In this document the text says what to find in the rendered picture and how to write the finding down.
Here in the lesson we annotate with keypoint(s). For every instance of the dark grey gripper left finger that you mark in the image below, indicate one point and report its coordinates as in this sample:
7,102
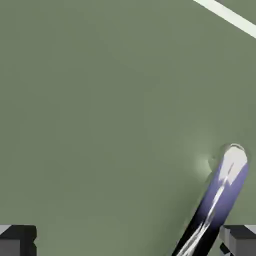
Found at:
16,240

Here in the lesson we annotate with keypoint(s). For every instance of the green cabinet door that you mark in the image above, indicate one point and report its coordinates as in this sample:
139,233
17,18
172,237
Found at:
100,120

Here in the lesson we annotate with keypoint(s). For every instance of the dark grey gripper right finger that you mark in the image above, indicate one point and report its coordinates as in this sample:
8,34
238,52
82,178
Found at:
240,242

